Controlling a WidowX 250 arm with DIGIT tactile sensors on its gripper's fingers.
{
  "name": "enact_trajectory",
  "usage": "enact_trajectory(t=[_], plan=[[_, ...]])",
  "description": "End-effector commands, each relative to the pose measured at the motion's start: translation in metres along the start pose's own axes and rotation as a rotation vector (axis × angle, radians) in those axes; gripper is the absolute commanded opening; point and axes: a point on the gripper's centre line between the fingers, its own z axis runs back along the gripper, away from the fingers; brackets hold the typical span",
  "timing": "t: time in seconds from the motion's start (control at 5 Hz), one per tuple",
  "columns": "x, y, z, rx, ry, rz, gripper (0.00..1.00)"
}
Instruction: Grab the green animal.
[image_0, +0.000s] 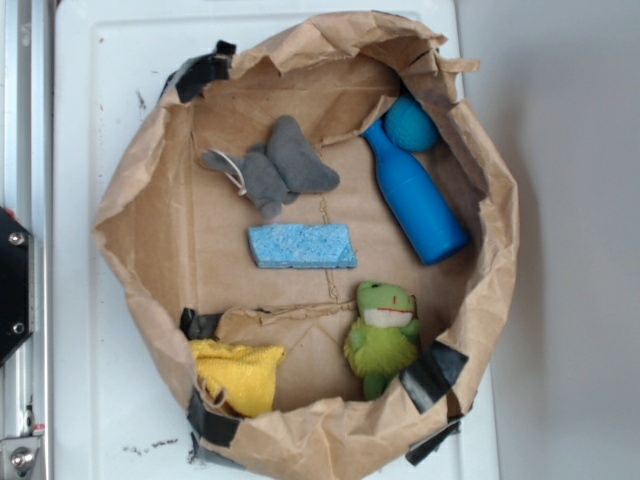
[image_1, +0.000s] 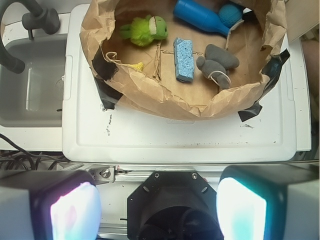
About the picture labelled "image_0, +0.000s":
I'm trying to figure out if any brown paper bag bin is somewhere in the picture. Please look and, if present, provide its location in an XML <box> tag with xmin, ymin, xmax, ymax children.
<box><xmin>94</xmin><ymin>12</ymin><xmax>519</xmax><ymax>479</ymax></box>

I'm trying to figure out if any grey plush elephant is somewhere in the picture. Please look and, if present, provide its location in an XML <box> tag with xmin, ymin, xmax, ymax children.
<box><xmin>201</xmin><ymin>115</ymin><xmax>340</xmax><ymax>221</ymax></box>

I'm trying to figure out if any teal rubber ball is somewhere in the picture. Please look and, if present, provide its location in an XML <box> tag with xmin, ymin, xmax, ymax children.
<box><xmin>383</xmin><ymin>94</ymin><xmax>440</xmax><ymax>152</ymax></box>

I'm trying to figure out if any yellow cloth bag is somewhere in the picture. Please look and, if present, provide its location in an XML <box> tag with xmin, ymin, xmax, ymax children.
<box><xmin>189</xmin><ymin>339</ymin><xmax>286</xmax><ymax>417</ymax></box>

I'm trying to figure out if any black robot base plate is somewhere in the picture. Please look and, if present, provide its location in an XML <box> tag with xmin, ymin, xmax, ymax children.
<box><xmin>0</xmin><ymin>207</ymin><xmax>34</xmax><ymax>366</ymax></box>

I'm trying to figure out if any aluminium frame rail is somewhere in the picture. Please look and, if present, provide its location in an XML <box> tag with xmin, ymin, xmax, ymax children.
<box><xmin>1</xmin><ymin>1</ymin><xmax>56</xmax><ymax>479</ymax></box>

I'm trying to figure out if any blue plastic bottle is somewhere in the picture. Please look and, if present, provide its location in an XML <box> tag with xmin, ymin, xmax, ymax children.
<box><xmin>362</xmin><ymin>119</ymin><xmax>469</xmax><ymax>265</ymax></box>

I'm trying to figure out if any blue sponge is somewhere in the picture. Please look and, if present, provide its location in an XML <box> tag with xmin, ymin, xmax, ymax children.
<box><xmin>248</xmin><ymin>223</ymin><xmax>358</xmax><ymax>269</ymax></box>

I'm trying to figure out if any green plush frog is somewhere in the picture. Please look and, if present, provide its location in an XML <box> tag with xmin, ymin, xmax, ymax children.
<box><xmin>343</xmin><ymin>281</ymin><xmax>420</xmax><ymax>401</ymax></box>

